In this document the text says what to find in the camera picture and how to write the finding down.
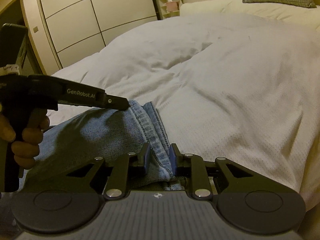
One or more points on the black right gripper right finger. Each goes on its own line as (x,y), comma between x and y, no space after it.
(222,171)

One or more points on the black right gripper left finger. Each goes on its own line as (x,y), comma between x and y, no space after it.
(112,179)

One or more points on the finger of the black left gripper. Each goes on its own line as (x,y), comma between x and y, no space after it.
(115,102)

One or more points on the blue denim jeans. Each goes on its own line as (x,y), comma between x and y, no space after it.
(107,133)

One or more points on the person's left hand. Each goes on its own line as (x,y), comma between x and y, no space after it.
(26,149)

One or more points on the beige sliding wardrobe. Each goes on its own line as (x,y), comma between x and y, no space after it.
(79,28)

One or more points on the white textured duvet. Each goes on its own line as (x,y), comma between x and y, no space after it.
(236,85)

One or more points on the small shelf with boxes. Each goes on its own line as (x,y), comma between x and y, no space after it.
(168,8)

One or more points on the cream bed pillow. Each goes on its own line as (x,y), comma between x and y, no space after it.
(283,12)

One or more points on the wall light switch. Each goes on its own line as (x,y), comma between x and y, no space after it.
(35,29)

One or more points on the dark doorway frame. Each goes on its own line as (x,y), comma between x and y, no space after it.
(16,41)

